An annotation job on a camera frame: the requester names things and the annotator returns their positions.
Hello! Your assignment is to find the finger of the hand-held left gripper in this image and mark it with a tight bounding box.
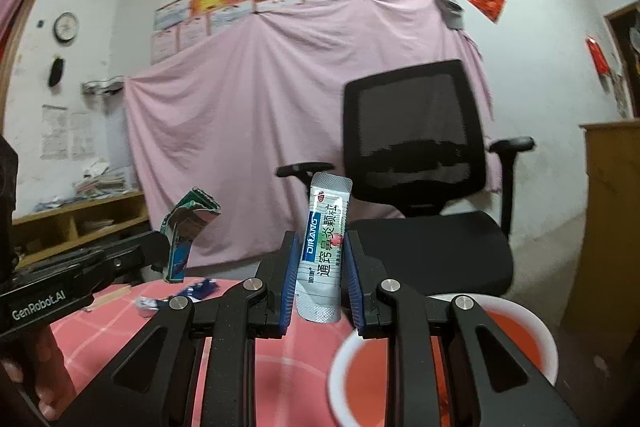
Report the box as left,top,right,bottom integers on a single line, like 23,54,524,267
100,230,172,282

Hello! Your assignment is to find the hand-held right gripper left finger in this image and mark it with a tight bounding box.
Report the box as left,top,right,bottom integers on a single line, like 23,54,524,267
82,230,301,427

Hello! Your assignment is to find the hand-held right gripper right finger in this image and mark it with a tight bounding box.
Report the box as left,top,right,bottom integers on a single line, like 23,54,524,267
345,230,583,427

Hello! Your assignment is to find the white medicine sachet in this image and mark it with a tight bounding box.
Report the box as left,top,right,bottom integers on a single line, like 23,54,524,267
295,173,353,324

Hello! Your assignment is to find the green wrapper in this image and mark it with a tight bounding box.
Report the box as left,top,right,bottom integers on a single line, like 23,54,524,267
161,188,222,283

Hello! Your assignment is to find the red basin with white rim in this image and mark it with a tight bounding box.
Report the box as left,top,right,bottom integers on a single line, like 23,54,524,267
330,293,557,427

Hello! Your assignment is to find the person's left hand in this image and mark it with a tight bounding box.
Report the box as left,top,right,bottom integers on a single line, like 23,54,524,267
0,331,71,423

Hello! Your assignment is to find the small white crumpled wrapper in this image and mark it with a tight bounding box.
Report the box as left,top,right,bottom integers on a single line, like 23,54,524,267
134,297,160,319

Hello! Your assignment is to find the blue crumpled wrapper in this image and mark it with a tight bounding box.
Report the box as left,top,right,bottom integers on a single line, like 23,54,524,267
179,279,219,301

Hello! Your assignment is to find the wooden shelf desk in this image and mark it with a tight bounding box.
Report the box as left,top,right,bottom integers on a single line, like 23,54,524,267
10,191,151,269

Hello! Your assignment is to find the pile of papers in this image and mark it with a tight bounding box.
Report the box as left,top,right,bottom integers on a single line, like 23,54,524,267
35,159,133,210

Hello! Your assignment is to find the pink hanging sheet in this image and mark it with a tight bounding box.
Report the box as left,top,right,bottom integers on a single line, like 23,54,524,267
124,0,503,270

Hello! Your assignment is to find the black mesh office chair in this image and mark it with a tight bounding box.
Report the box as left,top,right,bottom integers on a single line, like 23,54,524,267
276,59,536,298

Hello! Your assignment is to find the wooden cabinet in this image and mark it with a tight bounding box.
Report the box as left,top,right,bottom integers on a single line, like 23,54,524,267
579,119,640,358

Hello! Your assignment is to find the red hanging ornament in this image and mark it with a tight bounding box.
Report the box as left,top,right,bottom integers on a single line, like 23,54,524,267
586,36,612,78

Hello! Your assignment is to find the dark wooden doorway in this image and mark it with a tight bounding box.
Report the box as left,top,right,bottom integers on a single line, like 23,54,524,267
602,2,640,118

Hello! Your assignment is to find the small wall calendar sheet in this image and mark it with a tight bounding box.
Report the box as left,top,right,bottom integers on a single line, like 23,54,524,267
69,111,96,160

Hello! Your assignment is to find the large wall calendar sheet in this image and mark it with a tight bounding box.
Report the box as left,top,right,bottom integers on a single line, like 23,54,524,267
41,105,68,160

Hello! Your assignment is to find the round wall clock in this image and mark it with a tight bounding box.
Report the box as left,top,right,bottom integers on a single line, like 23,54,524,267
52,12,80,42

